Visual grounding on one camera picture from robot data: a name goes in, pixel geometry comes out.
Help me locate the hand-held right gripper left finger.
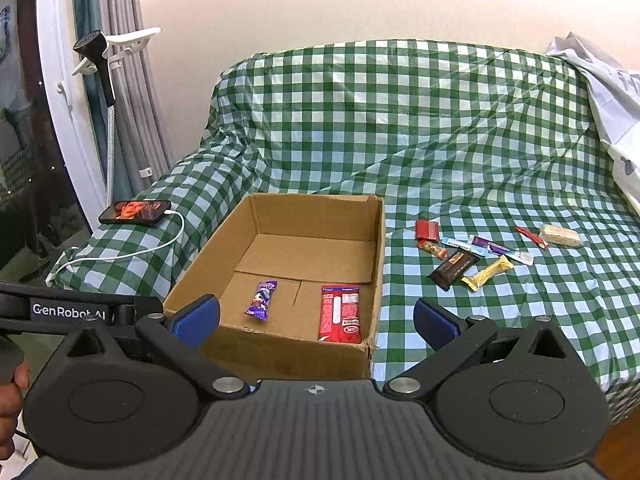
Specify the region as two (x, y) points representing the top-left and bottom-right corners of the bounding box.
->
(54, 296), (251, 403)

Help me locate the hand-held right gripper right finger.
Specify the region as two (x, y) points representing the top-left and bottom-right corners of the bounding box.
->
(384, 298), (584, 402)

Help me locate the dark brown chocolate bar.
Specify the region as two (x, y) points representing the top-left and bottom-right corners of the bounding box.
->
(428, 250), (482, 291)

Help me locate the yellow snack bar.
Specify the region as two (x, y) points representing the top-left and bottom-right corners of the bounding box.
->
(460, 255), (515, 292)

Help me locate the orange snack bar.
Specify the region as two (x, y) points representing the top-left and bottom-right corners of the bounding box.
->
(418, 240), (449, 260)

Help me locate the blue white snack stick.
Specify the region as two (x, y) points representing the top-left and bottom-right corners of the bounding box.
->
(441, 237), (480, 257)

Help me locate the purple white snack packet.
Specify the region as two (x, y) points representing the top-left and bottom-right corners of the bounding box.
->
(468, 235), (511, 258)

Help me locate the cardboard box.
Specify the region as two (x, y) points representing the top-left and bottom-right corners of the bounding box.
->
(163, 192), (387, 381)

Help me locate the thin red snack stick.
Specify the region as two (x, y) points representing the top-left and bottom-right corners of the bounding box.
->
(515, 227), (550, 251)

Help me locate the beige cracker packet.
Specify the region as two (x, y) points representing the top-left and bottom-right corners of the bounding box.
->
(538, 224), (584, 248)

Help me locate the person's left hand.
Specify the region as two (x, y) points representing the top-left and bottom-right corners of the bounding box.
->
(0, 365), (32, 458)

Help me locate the large red snack packet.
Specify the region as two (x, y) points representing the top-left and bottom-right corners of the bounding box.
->
(318, 285), (362, 345)

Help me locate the black smartphone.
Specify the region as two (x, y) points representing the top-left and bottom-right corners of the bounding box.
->
(98, 200), (172, 226)

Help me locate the green checkered cloth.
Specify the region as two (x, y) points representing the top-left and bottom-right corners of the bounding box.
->
(47, 39), (640, 421)

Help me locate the grey curtain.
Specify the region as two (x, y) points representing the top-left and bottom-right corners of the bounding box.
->
(70, 0), (172, 202)

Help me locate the black garment steamer head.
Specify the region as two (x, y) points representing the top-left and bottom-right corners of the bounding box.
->
(73, 30), (119, 203)

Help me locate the white plastic bag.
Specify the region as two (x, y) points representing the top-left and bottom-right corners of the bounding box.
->
(544, 31), (640, 202)

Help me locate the white charging cable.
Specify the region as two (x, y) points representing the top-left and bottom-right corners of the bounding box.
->
(46, 210), (186, 287)

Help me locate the white door frame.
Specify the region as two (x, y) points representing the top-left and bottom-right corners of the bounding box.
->
(36, 0), (117, 223)

